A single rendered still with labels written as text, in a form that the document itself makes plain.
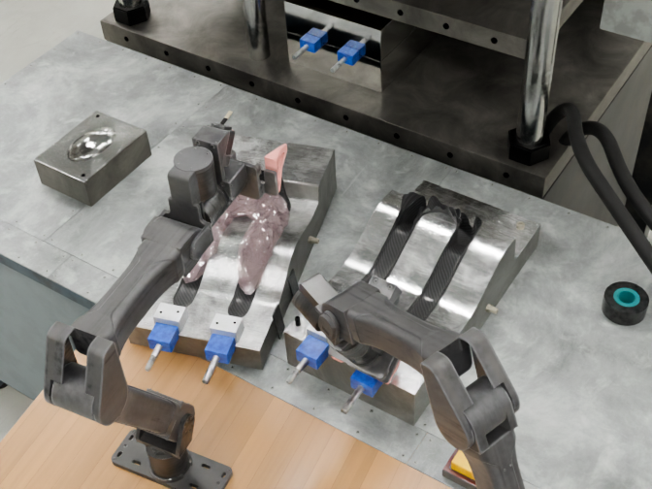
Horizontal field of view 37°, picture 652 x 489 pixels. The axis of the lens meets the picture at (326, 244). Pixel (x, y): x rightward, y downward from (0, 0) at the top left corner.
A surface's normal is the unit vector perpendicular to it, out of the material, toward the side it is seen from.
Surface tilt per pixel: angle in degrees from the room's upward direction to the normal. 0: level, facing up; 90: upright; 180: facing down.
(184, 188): 89
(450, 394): 45
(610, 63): 0
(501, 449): 65
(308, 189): 78
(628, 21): 90
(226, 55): 0
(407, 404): 90
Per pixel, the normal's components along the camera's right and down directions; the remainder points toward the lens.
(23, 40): -0.05, -0.71
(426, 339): -0.25, -0.84
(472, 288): -0.29, -0.35
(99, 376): -0.40, 0.27
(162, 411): 0.87, 0.18
